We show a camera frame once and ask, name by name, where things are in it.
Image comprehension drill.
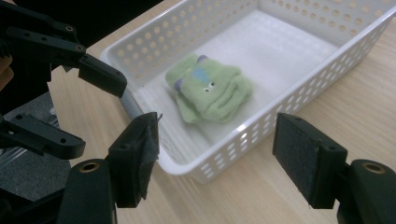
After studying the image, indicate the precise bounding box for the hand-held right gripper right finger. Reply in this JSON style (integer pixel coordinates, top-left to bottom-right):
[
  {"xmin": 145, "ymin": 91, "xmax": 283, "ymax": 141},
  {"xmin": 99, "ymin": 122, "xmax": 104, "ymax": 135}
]
[{"xmin": 272, "ymin": 112, "xmax": 349, "ymax": 210}]

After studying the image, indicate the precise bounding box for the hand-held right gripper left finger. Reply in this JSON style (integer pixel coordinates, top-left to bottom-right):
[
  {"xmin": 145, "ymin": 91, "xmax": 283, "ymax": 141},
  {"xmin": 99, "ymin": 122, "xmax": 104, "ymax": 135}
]
[{"xmin": 106, "ymin": 111, "xmax": 161, "ymax": 209}]

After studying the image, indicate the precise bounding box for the white perforated plastic basket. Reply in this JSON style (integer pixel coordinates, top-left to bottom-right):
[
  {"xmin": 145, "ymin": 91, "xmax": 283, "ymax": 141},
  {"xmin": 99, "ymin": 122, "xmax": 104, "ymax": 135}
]
[{"xmin": 99, "ymin": 0, "xmax": 396, "ymax": 185}]

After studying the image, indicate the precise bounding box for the green fuzzy glove with face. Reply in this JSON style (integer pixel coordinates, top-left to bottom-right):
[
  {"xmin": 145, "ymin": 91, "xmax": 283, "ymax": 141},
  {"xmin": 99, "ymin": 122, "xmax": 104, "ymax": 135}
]
[{"xmin": 164, "ymin": 53, "xmax": 254, "ymax": 124}]

